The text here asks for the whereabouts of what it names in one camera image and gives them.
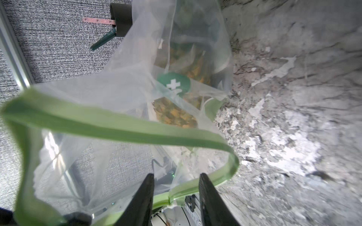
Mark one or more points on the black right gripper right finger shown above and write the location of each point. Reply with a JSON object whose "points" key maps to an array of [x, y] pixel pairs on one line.
{"points": [[213, 210]]}

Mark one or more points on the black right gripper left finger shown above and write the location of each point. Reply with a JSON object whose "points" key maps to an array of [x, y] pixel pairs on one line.
{"points": [[139, 210]]}

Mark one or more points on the clear zip-top bag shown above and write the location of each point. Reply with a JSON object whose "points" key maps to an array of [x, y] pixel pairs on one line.
{"points": [[89, 142]]}

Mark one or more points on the yellow toy pineapple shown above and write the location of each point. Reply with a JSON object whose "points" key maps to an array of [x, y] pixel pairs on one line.
{"points": [[197, 63]]}

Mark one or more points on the green pen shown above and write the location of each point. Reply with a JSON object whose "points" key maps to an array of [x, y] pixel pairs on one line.
{"points": [[106, 38]]}

